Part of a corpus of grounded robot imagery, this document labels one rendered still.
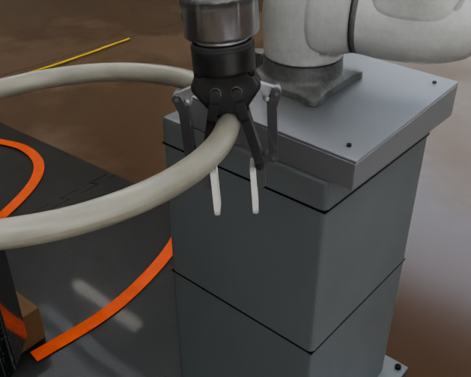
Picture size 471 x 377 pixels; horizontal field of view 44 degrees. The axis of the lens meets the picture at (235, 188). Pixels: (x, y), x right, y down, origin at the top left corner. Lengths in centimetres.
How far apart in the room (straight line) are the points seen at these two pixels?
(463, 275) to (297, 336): 104
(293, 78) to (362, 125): 17
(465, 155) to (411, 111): 183
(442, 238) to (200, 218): 126
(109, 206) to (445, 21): 64
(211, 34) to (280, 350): 79
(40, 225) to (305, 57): 65
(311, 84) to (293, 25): 12
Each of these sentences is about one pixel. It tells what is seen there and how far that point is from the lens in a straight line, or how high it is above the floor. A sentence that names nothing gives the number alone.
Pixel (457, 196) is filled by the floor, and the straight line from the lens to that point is 258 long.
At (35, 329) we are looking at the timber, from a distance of 182.
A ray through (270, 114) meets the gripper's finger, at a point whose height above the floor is 100.
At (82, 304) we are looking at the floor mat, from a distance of 194.
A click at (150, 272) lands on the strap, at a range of 201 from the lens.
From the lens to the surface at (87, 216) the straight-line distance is 57.
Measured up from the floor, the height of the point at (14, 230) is 98.
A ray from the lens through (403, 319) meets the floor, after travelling 192.
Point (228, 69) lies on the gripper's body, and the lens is 67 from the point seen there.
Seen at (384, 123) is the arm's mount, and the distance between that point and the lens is 104.
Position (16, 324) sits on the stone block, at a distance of 143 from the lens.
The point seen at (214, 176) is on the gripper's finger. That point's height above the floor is 91.
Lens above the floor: 129
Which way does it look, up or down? 32 degrees down
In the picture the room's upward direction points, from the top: straight up
